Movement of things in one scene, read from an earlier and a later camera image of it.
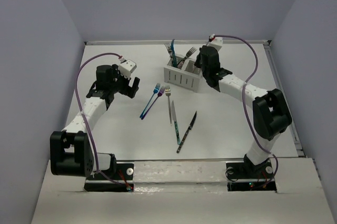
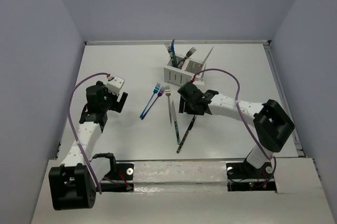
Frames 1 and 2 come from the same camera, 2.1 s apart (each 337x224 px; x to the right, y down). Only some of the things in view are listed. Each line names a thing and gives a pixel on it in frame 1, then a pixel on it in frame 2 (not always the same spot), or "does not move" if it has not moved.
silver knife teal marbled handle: (175, 120) does not move
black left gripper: (127, 91) -> (116, 105)
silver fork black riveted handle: (189, 52) does not move
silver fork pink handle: (180, 64) does not move
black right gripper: (197, 63) -> (187, 108)
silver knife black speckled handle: (186, 133) does not move
